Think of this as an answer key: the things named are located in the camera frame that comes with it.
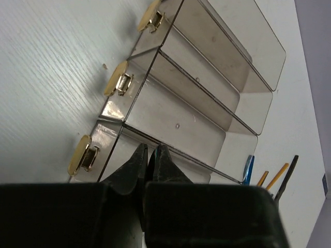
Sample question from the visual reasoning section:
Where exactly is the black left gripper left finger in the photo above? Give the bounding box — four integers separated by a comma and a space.
102, 143, 148, 195

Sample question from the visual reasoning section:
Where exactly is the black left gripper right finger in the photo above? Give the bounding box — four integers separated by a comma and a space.
146, 144, 193, 184

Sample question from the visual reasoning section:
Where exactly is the blue serrated knife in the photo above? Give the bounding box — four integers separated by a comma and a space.
243, 155, 255, 185

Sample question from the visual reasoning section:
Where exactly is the clear smoked utensil organizer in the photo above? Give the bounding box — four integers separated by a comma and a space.
68, 1, 286, 184

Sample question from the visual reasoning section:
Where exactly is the orange chopstick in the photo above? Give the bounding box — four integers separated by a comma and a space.
257, 171, 269, 187
266, 163, 289, 190

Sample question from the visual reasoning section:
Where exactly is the black knife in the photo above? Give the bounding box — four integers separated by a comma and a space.
274, 155, 299, 205

